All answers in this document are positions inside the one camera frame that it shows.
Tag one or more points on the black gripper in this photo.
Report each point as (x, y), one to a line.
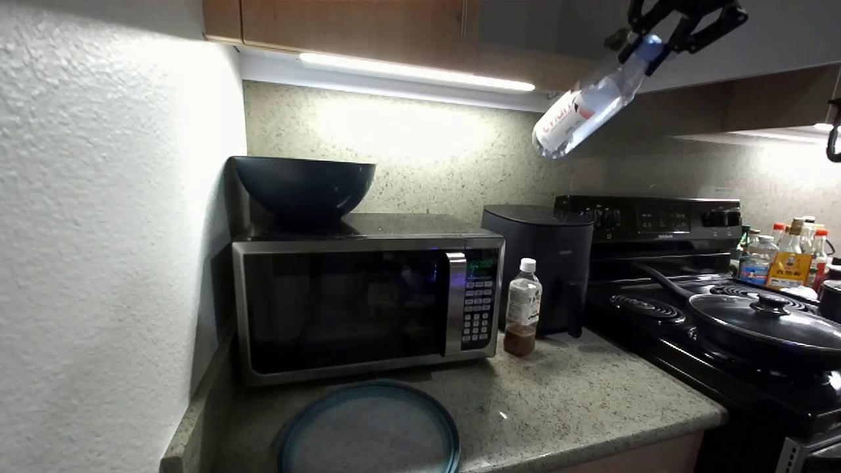
(700, 22)

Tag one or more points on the clear water bottle blue cap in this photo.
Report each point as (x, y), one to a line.
(586, 106)

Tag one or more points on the clear condiment bottle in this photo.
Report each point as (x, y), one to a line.
(755, 259)

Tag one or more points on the red capped sauce bottle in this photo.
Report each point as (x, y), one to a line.
(821, 255)

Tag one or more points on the yellow oil bottle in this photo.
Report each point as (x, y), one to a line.
(791, 259)

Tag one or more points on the small bottle brown liquid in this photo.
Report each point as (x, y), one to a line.
(523, 305)

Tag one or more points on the under-cabinet light strip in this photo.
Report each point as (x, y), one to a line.
(427, 75)

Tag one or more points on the black air fryer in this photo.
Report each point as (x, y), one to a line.
(561, 244)

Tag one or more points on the black pan with lid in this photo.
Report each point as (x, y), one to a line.
(734, 317)

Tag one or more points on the black kitchen stove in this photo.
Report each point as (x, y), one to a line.
(780, 415)

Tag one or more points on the stainless steel microwave oven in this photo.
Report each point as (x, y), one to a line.
(385, 292)

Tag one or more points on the dark blue bowl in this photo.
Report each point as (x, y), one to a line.
(302, 193)

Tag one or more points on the blue rimmed plate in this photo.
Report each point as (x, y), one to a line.
(376, 426)

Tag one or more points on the wooden wall cabinet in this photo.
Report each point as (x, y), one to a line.
(532, 39)

